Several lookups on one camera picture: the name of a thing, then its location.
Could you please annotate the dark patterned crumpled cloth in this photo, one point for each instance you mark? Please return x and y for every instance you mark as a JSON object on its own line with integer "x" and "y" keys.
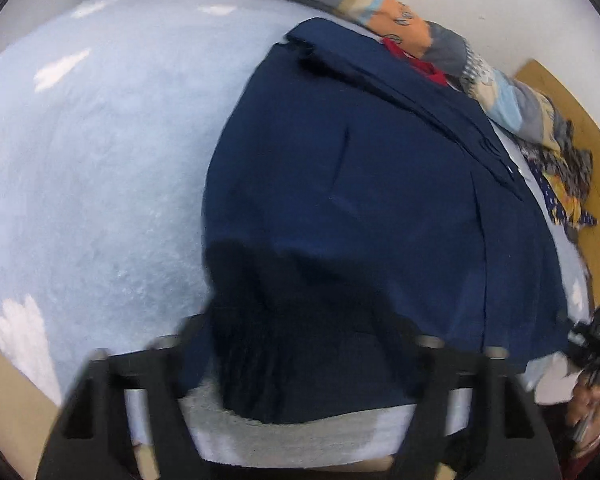
{"x": 564, "y": 178}

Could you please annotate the light blue cloud bedsheet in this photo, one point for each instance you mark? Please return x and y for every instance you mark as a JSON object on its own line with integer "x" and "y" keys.
{"x": 109, "y": 115}

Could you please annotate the person's right hand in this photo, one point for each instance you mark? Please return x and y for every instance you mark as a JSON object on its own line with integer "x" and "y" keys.
{"x": 585, "y": 404}

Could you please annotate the colourful striped rolled quilt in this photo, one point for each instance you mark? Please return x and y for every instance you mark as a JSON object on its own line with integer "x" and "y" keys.
{"x": 511, "y": 104}

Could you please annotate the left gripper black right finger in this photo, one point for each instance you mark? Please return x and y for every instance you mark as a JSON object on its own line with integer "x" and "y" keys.
{"x": 505, "y": 437}

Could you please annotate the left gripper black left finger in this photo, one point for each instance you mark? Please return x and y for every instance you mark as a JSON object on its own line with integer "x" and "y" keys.
{"x": 93, "y": 436}

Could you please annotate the navy work jacket red collar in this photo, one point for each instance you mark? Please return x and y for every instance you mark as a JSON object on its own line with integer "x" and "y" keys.
{"x": 351, "y": 205}

